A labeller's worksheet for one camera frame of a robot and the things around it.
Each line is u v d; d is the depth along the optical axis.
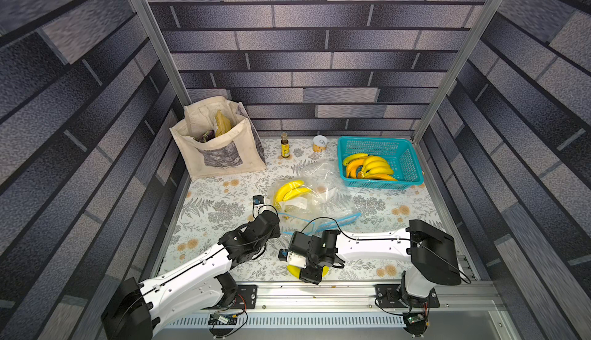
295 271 0.76
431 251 0.47
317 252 0.59
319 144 1.11
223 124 0.94
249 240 0.59
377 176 1.01
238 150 0.93
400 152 1.09
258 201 0.71
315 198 0.98
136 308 0.41
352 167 1.03
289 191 0.92
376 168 0.98
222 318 0.71
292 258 0.70
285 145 1.06
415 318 0.73
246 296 0.74
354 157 1.09
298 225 0.90
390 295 0.73
